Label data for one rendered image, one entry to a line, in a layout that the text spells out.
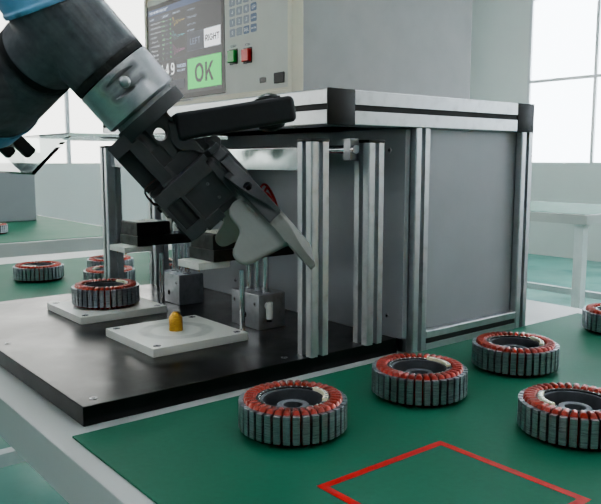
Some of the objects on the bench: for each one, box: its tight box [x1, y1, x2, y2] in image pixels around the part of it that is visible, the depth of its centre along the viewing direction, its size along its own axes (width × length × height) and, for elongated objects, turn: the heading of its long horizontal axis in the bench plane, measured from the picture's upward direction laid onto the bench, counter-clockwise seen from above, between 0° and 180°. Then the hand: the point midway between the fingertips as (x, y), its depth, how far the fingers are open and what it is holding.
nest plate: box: [47, 297, 167, 325], centre depth 123 cm, size 15×15×1 cm
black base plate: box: [0, 284, 396, 427], centre depth 115 cm, size 47×64×2 cm
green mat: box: [0, 250, 172, 306], centre depth 178 cm, size 94×61×1 cm
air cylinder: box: [232, 286, 285, 330], centre depth 113 cm, size 5×8×6 cm
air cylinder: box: [159, 269, 204, 305], centre depth 131 cm, size 5×8×6 cm
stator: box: [372, 352, 468, 407], centre depth 85 cm, size 11×11×4 cm
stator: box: [238, 380, 347, 447], centre depth 74 cm, size 11×11×4 cm
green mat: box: [72, 313, 601, 504], centre depth 78 cm, size 94×61×1 cm
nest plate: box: [106, 315, 248, 358], centre depth 104 cm, size 15×15×1 cm
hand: (300, 252), depth 72 cm, fingers open, 14 cm apart
